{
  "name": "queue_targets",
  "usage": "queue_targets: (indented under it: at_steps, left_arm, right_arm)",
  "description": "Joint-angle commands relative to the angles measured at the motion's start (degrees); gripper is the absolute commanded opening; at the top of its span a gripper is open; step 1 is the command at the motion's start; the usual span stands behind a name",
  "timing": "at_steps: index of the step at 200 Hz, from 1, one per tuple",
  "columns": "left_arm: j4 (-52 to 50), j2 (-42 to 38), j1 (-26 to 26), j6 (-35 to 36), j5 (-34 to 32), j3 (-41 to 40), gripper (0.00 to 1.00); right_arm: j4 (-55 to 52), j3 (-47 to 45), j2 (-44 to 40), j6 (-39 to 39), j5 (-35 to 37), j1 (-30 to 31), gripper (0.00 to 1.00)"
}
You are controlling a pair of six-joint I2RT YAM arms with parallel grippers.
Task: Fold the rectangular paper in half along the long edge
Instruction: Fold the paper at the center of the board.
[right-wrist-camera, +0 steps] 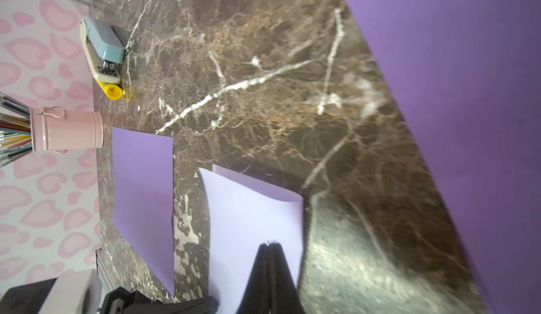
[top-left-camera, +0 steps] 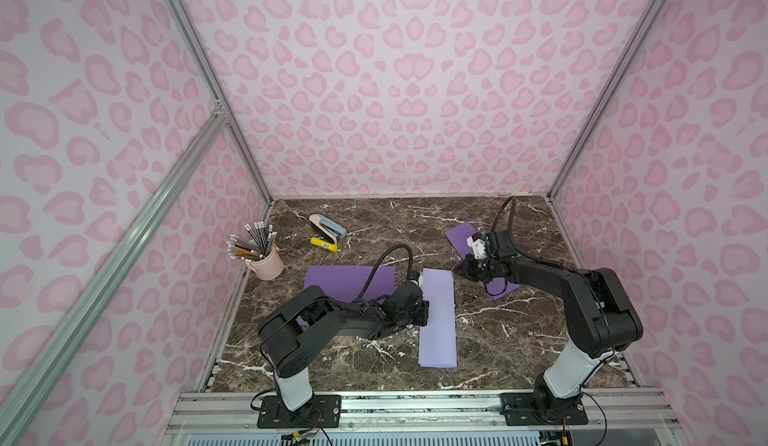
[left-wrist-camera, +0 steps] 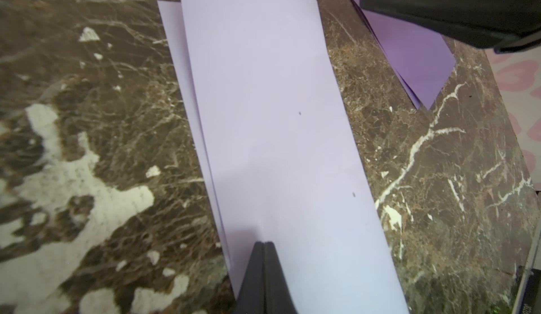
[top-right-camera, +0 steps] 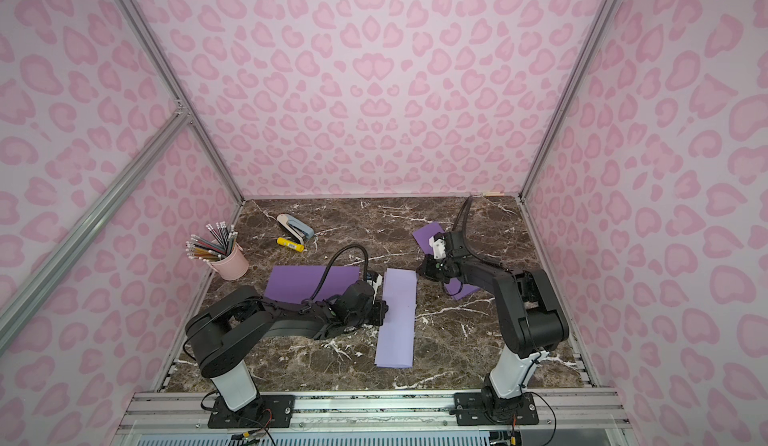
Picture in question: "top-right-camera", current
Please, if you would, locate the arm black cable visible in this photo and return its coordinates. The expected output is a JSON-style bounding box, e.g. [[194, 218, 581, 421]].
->
[[451, 195, 499, 264], [305, 243, 370, 303]]

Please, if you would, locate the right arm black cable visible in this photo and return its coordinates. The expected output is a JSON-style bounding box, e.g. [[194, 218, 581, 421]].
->
[[451, 195, 499, 264]]

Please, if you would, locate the pink pencil cup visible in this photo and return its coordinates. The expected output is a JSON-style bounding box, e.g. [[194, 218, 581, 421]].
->
[[209, 244, 249, 281]]

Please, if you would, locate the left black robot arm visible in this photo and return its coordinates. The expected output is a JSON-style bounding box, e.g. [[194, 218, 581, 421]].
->
[[185, 280, 389, 412]]

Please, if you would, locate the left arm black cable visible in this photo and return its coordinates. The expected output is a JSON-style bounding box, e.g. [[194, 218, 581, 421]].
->
[[305, 243, 370, 303]]

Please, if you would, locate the dark purple paper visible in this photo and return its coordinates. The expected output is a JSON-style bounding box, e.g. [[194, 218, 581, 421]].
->
[[412, 222, 479, 300], [264, 266, 360, 304]]

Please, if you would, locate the aluminium front rail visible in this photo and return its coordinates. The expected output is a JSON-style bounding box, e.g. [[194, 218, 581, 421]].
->
[[112, 388, 638, 445]]

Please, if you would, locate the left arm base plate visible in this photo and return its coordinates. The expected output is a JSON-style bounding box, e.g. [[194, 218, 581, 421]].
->
[[201, 394, 296, 430]]

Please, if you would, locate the yellow glue stick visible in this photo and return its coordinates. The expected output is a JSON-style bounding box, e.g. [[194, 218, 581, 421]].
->
[[277, 237, 305, 252]]

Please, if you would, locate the bundle of pencils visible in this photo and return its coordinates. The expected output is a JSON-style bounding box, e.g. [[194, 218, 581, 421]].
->
[[185, 222, 238, 262]]

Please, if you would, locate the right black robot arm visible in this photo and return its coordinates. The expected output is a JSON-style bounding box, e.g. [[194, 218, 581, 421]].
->
[[418, 231, 570, 402]]

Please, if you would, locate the light lilac paper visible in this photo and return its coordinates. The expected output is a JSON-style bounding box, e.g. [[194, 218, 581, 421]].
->
[[375, 268, 417, 369]]

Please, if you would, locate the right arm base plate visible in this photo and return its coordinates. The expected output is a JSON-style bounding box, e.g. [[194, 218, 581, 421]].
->
[[449, 388, 539, 426]]

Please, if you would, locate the grey beige stapler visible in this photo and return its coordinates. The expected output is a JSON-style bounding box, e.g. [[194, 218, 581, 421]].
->
[[276, 213, 315, 245]]

